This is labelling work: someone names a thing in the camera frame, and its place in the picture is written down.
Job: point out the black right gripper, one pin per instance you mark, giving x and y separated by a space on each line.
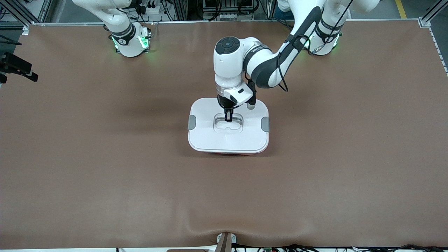
14 65

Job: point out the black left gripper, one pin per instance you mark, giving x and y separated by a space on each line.
223 102

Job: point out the white box lid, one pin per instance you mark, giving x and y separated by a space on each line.
210 140

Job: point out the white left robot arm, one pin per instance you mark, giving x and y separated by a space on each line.
227 70

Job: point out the pink translucent plastic box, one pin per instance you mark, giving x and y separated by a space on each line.
227 153

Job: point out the brown table mat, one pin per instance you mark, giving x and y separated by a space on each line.
224 196

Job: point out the small white power strip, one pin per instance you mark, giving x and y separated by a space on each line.
227 15

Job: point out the person in blue jeans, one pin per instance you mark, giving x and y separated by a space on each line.
281 14

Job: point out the white power strip with plugs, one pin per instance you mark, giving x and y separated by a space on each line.
152 8

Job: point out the aluminium frame strut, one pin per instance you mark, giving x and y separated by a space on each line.
46 10

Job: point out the silver table edge rail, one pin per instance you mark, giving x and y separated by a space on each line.
87 23

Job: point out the aluminium camera mount profile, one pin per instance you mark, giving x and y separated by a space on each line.
225 241

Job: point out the aluminium frame corner post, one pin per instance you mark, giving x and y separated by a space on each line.
425 22

